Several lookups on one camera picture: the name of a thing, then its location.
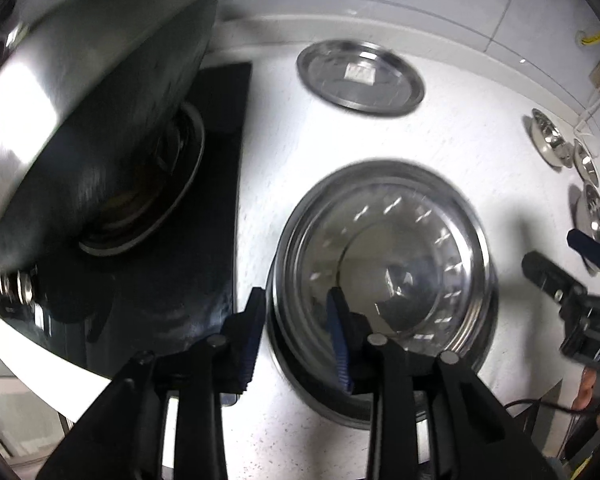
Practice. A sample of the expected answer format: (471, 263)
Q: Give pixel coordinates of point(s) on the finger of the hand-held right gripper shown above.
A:
(590, 251)
(547, 270)

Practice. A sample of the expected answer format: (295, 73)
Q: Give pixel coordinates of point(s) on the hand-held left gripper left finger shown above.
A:
(250, 345)

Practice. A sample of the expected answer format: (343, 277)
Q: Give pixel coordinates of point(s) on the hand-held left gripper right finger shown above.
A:
(337, 345)

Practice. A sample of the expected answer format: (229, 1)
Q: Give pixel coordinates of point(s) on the wide steel bowl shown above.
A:
(597, 215)

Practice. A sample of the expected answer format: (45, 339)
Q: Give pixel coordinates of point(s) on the small steel bowl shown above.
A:
(586, 162)
(547, 140)

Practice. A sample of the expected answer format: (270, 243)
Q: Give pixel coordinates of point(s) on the large deep steel plate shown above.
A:
(405, 240)

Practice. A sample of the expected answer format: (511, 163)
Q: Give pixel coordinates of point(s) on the person's right hand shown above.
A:
(588, 385)

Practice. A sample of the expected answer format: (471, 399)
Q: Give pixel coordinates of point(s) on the black glass gas stove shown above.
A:
(180, 280)

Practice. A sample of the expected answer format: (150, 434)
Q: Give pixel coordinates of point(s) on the gas burner pan support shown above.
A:
(177, 195)

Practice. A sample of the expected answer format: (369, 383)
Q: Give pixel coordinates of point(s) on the steel stove knob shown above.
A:
(27, 287)
(8, 284)

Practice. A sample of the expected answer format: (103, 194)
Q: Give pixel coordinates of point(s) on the dark steel wok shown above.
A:
(130, 135)

